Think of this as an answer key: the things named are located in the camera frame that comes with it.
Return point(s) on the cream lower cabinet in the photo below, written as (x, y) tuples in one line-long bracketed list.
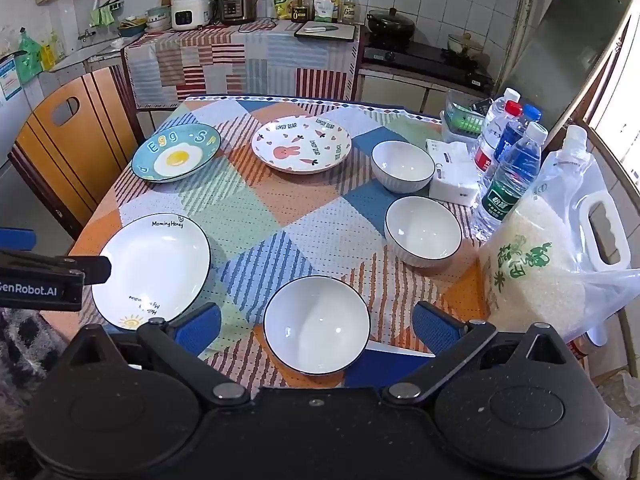
[(395, 87)]

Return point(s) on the metal faucet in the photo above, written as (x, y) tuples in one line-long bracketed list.
[(87, 35)]

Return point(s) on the green hanging cloth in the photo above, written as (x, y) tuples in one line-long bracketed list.
[(104, 16)]

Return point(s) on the black pressure cooker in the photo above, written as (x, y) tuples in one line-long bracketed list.
[(237, 2)]

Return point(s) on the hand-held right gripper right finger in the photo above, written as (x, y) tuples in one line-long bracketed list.
[(436, 327)]

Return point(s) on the tiled sink counter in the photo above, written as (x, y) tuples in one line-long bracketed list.
[(85, 57)]

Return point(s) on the dark sauce bottle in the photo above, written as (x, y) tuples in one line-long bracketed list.
[(300, 7)]

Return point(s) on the green label water bottle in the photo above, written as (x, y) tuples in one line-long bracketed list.
[(507, 190)]

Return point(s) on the grey plaid fleece clothing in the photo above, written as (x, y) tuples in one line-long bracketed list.
[(25, 350)]

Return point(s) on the white plate with rabbit print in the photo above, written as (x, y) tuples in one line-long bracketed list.
[(300, 147)]

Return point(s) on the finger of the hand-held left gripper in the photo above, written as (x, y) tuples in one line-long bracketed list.
[(17, 240), (97, 269)]

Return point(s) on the dark cutting board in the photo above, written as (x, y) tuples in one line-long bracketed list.
[(345, 34)]

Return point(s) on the blue capped water bottle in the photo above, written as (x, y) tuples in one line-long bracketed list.
[(512, 135)]

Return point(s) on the yellow snack bag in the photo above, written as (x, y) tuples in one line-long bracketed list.
[(284, 6)]

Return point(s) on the green plastic basket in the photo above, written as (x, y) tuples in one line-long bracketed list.
[(462, 120)]

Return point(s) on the striped patchwork counter cloth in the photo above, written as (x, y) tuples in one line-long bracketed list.
[(240, 65)]

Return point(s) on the white plastic bag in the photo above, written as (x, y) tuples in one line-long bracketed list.
[(615, 292)]

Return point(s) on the black gas stove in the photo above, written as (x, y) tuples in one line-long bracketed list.
[(425, 62)]

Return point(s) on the yellow detergent bottle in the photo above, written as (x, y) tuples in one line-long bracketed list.
[(51, 52)]

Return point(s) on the red capped water bottle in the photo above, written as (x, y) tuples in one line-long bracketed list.
[(492, 152)]

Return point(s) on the kitchen knife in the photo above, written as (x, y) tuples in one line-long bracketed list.
[(320, 29)]

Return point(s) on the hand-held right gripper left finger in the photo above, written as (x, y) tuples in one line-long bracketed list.
[(199, 327)]

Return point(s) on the clear water bottle white cap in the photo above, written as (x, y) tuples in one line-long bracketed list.
[(502, 107)]

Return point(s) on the pale stacked bowls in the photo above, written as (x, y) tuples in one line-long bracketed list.
[(159, 17)]

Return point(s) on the white tissue pack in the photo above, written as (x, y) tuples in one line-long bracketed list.
[(452, 180)]

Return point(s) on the black wok with lid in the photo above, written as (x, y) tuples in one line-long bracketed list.
[(390, 25)]

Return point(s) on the wooden chair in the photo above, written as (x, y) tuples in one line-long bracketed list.
[(65, 160)]

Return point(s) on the white plate with sun print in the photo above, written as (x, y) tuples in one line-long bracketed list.
[(150, 260)]

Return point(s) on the yellow label oil bottle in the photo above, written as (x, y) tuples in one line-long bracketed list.
[(350, 7)]

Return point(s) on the white rice cooker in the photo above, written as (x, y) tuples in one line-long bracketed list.
[(190, 12)]

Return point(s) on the white bowl with dark rim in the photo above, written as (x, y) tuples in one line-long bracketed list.
[(422, 230), (315, 325), (402, 162)]

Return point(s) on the grey metal panel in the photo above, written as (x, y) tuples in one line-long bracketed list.
[(560, 60)]

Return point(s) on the blue plate with egg print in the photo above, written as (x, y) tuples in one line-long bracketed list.
[(175, 157)]

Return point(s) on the clear bag of rice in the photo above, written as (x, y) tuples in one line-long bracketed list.
[(525, 270)]

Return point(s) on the blue basin with utensils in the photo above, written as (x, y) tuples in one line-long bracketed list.
[(132, 29)]

